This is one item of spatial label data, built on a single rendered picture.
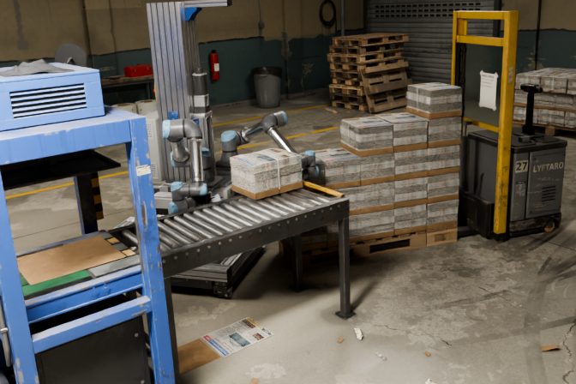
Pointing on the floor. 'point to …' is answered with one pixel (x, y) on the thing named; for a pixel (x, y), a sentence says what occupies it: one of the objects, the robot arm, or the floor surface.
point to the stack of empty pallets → (353, 97)
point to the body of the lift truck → (521, 177)
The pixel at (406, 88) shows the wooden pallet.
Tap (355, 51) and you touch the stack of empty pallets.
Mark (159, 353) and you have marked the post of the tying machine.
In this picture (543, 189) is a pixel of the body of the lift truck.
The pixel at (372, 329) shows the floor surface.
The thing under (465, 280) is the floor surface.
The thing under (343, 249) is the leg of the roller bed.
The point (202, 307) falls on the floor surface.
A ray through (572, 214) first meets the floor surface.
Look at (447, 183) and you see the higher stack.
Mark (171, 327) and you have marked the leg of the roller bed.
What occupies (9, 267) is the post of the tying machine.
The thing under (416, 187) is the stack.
